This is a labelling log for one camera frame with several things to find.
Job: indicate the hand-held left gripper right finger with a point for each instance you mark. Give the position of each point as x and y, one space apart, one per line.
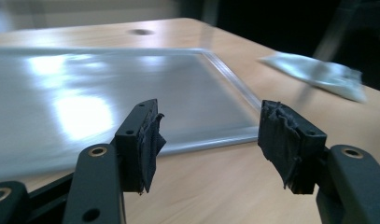
287 146

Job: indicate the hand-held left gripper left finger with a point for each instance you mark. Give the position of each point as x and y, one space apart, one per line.
133 146

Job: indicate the light blue cleaning cloth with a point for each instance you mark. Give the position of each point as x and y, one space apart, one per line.
327 74

